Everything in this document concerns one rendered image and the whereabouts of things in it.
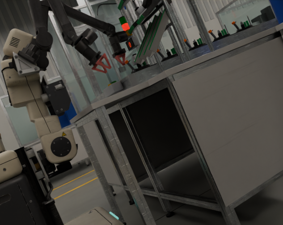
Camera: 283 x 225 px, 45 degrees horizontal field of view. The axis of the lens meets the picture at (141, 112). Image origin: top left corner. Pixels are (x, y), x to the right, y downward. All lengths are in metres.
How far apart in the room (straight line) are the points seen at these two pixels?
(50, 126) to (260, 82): 1.10
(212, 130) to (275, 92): 0.45
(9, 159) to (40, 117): 0.32
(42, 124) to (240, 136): 0.99
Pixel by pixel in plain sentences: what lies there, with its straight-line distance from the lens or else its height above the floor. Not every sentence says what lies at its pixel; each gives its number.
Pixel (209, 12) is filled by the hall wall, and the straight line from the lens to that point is 12.74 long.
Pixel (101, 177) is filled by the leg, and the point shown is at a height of 0.38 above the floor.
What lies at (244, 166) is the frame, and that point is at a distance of 1.72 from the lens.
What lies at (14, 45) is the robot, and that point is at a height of 1.30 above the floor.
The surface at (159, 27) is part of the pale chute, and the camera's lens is 1.91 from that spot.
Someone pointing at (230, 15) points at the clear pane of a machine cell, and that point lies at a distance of 8.02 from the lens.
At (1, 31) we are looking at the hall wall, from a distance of 10.77.
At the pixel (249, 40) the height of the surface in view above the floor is 0.84.
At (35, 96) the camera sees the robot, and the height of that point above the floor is 1.02.
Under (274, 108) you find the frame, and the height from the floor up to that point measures 0.47.
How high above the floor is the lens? 0.77
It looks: 1 degrees down
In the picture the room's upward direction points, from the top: 23 degrees counter-clockwise
